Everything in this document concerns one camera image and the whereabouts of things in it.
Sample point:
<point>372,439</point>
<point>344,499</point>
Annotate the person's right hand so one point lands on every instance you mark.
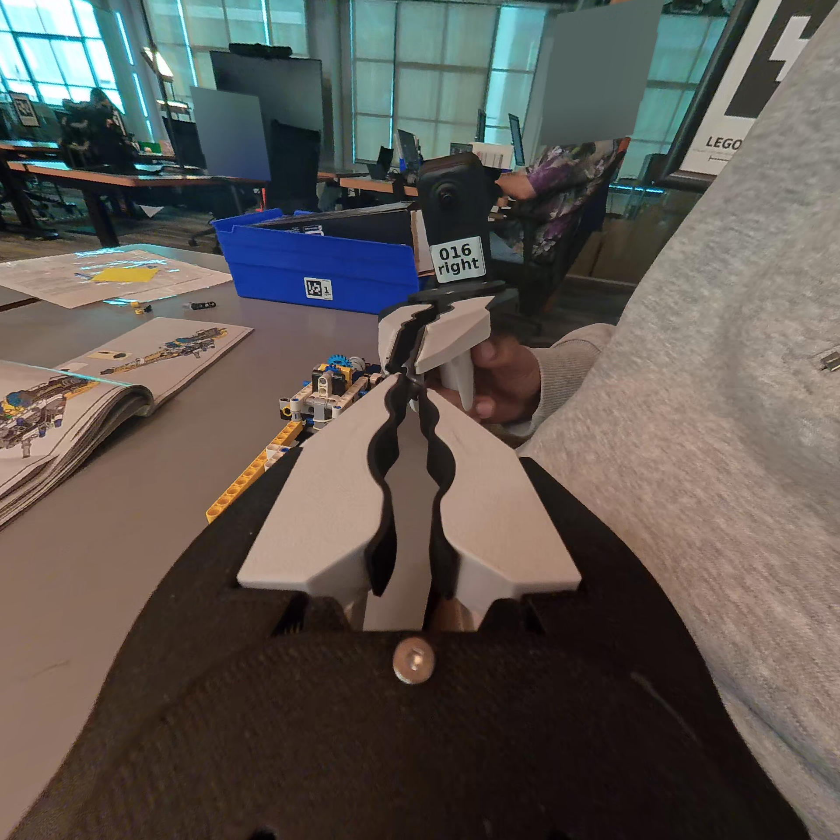
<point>508,380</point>

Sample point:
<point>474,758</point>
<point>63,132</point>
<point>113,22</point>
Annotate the black and white wall poster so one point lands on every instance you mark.
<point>741,92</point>

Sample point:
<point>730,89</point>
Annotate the large white paper sheet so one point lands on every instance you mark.
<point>59,279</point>

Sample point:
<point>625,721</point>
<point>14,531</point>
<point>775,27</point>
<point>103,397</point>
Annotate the yellow paper sheet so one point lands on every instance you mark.
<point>126,274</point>

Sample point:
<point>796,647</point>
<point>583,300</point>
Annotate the wooden desk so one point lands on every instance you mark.
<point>118,177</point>

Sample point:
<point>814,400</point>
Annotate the open laptop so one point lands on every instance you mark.
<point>407,151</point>

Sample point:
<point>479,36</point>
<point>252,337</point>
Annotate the person's right forearm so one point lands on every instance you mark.
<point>571,380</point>

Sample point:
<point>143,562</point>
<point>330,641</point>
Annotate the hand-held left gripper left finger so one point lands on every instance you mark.
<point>321,499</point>

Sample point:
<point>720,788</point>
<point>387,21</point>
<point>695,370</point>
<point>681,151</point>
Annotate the open lego instruction booklet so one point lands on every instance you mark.
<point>85,407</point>

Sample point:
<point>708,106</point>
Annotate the large black screen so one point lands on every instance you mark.
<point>269,88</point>

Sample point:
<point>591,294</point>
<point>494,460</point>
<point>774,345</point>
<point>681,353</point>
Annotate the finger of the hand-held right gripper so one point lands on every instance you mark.
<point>392,334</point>
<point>459,334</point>

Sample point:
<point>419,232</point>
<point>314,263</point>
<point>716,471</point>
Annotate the yellow and grey lego model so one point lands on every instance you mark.
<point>328,394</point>

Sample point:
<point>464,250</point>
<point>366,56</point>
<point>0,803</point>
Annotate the blue plastic bin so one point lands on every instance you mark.
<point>315,266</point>

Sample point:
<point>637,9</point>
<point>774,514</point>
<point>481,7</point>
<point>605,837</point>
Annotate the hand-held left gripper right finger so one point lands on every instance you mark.
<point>499,512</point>

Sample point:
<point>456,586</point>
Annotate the cardboard box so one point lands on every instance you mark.
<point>617,249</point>

